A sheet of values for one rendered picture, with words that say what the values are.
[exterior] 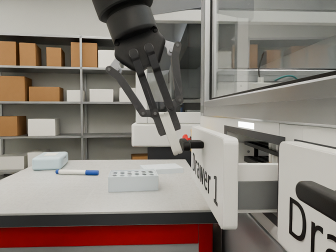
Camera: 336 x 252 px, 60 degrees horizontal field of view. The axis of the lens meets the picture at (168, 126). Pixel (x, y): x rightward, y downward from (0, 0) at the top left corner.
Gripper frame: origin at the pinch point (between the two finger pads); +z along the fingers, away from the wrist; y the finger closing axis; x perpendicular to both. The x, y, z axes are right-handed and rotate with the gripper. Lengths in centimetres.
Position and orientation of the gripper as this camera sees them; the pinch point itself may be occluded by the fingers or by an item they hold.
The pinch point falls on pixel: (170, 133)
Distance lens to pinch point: 47.8
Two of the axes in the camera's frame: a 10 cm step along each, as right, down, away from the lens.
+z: 3.4, 9.4, 0.6
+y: -9.4, 3.4, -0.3
